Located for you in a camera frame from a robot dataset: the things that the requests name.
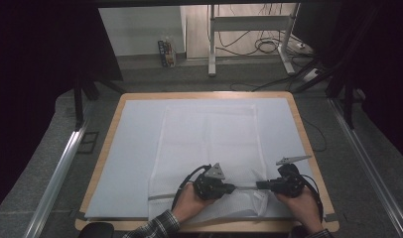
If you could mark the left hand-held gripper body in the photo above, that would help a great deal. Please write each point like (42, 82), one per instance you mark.
(209, 188)

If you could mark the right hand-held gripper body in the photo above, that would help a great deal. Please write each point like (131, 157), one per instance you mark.
(289, 185)

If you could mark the white mesh laundry bag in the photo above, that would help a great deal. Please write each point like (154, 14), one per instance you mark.
(209, 142)

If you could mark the person's right hand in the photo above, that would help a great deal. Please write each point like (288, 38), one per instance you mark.
(302, 208)

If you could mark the person's left hand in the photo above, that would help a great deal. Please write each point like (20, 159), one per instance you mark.
(188, 205)

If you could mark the white table mat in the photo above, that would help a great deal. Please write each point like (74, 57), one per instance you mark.
(130, 158)

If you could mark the black metal stand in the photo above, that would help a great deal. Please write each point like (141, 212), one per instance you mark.
(347, 102)
(78, 105)

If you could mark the white power strip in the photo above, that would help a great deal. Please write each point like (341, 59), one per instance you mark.
(311, 74)

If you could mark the black rounded object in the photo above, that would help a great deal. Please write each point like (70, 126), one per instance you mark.
(96, 230)

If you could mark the dark printed packet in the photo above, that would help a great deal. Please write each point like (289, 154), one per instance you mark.
(167, 53)

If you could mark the dark curtain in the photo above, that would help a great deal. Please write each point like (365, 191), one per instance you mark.
(381, 66)
(37, 82)

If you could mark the aluminium rail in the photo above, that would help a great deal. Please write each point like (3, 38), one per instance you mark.
(54, 185)
(371, 172)

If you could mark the black floor frame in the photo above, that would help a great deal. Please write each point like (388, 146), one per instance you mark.
(87, 142)

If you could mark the white metal desk frame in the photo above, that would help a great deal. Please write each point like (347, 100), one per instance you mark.
(249, 23)

